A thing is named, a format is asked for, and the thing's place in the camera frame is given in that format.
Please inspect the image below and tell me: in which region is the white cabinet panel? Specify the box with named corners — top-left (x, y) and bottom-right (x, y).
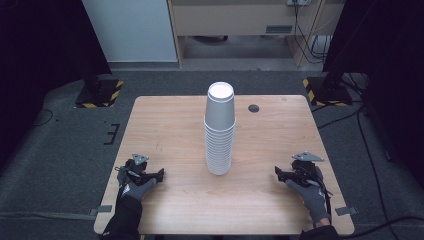
top-left (81, 0), bottom-right (179, 64)

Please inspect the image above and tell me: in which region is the grey tape strip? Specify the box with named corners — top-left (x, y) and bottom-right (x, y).
top-left (88, 204), bottom-right (114, 217)
top-left (334, 206), bottom-right (359, 217)

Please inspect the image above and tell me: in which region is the long black floor cable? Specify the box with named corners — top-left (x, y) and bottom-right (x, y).
top-left (311, 73), bottom-right (424, 240)

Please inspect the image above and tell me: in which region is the bundle of black desk cables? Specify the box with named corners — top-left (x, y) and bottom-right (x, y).
top-left (292, 0), bottom-right (333, 65)

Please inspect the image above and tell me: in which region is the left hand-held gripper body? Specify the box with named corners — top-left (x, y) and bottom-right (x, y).
top-left (114, 152), bottom-right (158, 186)

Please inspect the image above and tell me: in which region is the light wooden desk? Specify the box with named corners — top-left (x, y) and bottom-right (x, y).
top-left (166, 0), bottom-right (346, 69)

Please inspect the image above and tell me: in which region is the thin black floor cable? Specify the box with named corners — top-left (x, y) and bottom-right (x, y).
top-left (32, 108), bottom-right (55, 127)

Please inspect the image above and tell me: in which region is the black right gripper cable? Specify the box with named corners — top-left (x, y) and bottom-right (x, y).
top-left (313, 168), bottom-right (334, 223)

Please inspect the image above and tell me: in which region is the person's left hand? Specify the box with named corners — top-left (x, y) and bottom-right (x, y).
top-left (116, 166), bottom-right (158, 202)

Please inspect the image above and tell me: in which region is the person's right hand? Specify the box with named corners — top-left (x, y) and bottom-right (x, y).
top-left (285, 166), bottom-right (333, 228)

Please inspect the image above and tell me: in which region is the dark curtain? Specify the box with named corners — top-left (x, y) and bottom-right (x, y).
top-left (321, 0), bottom-right (424, 189)
top-left (0, 0), bottom-right (113, 168)

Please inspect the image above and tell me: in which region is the black yellow striped stand base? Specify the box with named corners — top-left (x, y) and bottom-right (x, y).
top-left (74, 78), bottom-right (125, 109)
top-left (302, 76), bottom-right (354, 108)

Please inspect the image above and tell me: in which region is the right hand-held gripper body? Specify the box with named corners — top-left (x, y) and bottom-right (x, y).
top-left (289, 151), bottom-right (325, 188)

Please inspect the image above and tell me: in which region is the stack of white paper cups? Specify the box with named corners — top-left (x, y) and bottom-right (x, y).
top-left (203, 81), bottom-right (237, 176)

